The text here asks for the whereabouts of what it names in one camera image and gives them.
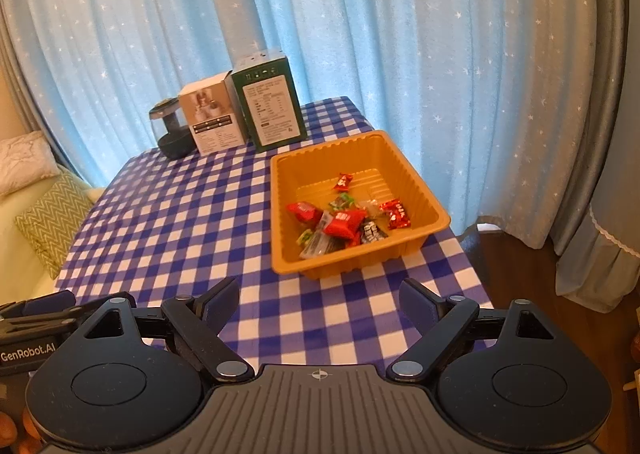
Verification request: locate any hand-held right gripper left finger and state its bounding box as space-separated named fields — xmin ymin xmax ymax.
xmin=75 ymin=276 xmax=253 ymax=382

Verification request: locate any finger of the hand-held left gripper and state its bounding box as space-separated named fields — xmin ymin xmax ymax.
xmin=0 ymin=290 xmax=77 ymax=317
xmin=0 ymin=291 xmax=137 ymax=337

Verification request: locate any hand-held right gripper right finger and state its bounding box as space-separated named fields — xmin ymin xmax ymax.
xmin=387 ymin=278 xmax=561 ymax=382

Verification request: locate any black stick snack packet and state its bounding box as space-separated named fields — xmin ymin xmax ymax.
xmin=359 ymin=220 xmax=390 ymax=243

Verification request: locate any red printed candy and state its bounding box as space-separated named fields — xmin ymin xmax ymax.
xmin=379 ymin=200 xmax=412 ymax=231

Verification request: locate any red snack packet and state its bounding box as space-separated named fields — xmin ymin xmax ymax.
xmin=322 ymin=210 xmax=367 ymax=241
xmin=286 ymin=202 xmax=325 ymax=227

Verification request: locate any dark clear snack packet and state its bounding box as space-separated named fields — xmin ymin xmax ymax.
xmin=300 ymin=234 xmax=346 ymax=259

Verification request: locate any orange plastic tray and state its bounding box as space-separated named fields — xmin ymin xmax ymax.
xmin=270 ymin=130 xmax=451 ymax=281

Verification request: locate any person's left hand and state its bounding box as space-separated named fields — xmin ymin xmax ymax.
xmin=0 ymin=409 xmax=36 ymax=454

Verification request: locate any pale green sofa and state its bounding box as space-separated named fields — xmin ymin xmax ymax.
xmin=0 ymin=161 xmax=108 ymax=307

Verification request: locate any green zigzag pillow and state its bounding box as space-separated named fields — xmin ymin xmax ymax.
xmin=14 ymin=169 xmax=96 ymax=279

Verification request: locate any white pillow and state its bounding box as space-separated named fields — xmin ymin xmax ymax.
xmin=0 ymin=130 xmax=60 ymax=197

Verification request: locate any dark glass jar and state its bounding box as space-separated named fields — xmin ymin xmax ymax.
xmin=149 ymin=98 xmax=197 ymax=159

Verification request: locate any white cardboard box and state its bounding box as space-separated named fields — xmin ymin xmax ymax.
xmin=178 ymin=70 xmax=249 ymax=156

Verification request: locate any grey lace-trimmed cloth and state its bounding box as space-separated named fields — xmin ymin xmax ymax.
xmin=554 ymin=201 xmax=640 ymax=312

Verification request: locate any green cardboard box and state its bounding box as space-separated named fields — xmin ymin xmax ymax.
xmin=231 ymin=48 xmax=308 ymax=152

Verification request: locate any grey curtain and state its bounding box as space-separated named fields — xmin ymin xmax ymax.
xmin=550 ymin=0 xmax=632 ymax=255
xmin=0 ymin=28 xmax=91 ymax=189

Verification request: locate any blue star curtain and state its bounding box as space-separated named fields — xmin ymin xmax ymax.
xmin=0 ymin=0 xmax=601 ymax=245

